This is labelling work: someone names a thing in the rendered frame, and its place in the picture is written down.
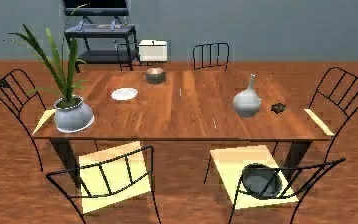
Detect brown wooden dining table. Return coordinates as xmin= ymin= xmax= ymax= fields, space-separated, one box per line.
xmin=31 ymin=68 xmax=335 ymax=190

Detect small dark lump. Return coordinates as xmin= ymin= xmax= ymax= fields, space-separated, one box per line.
xmin=270 ymin=102 xmax=287 ymax=115

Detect black television set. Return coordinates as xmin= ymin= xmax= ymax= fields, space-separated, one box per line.
xmin=62 ymin=0 xmax=131 ymax=17

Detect dark metal bowl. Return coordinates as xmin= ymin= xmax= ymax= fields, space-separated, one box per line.
xmin=144 ymin=67 xmax=167 ymax=85

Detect white plate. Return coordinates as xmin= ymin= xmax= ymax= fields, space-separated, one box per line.
xmin=110 ymin=87 xmax=139 ymax=102

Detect green plant in grey pot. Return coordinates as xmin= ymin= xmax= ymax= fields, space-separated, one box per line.
xmin=7 ymin=23 xmax=96 ymax=134

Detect black wire chair cream seat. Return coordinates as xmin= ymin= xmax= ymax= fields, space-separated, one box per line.
xmin=0 ymin=65 xmax=57 ymax=173
xmin=302 ymin=66 xmax=358 ymax=164
xmin=203 ymin=143 xmax=347 ymax=224
xmin=192 ymin=41 xmax=231 ymax=72
xmin=114 ymin=41 xmax=142 ymax=72
xmin=45 ymin=141 xmax=163 ymax=224

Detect white box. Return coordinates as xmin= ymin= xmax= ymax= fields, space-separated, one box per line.
xmin=138 ymin=39 xmax=169 ymax=63

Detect black round pan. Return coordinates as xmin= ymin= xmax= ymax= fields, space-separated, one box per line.
xmin=241 ymin=162 xmax=284 ymax=200

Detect dark tv stand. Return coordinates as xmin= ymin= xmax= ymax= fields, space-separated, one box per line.
xmin=63 ymin=9 xmax=139 ymax=72

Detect grey long-necked vase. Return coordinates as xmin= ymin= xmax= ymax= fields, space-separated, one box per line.
xmin=232 ymin=73 xmax=262 ymax=119

